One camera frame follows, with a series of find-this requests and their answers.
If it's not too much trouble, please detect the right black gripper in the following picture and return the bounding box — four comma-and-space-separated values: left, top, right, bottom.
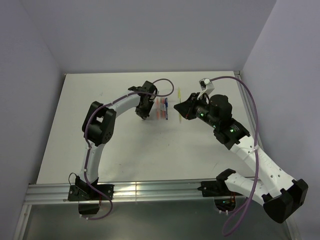
174, 92, 219, 128

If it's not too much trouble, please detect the orange highlighter pen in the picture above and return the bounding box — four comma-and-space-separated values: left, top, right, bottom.
155, 98, 160, 120

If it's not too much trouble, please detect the red highlighter pen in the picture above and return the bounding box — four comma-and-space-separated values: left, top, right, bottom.
160, 97, 166, 119

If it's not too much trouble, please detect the blue pen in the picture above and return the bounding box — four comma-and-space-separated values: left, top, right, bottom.
164, 97, 169, 120

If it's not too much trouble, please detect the yellow highlighter pen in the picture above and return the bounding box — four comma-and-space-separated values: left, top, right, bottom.
176, 86, 183, 124

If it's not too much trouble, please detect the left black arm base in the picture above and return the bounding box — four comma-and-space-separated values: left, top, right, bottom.
67, 176, 114, 216

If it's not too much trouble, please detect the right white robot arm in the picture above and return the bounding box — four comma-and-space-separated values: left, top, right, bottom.
174, 93, 309, 223

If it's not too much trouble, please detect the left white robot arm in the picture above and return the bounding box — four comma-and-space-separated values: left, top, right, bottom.
75, 81, 158, 200

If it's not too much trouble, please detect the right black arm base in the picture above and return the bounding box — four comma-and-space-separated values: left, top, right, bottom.
197, 178, 240, 215

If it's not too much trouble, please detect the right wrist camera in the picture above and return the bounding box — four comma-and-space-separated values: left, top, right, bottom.
197, 78, 215, 100

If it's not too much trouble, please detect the aluminium mounting rail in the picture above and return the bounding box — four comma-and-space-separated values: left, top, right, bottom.
23, 174, 287, 208

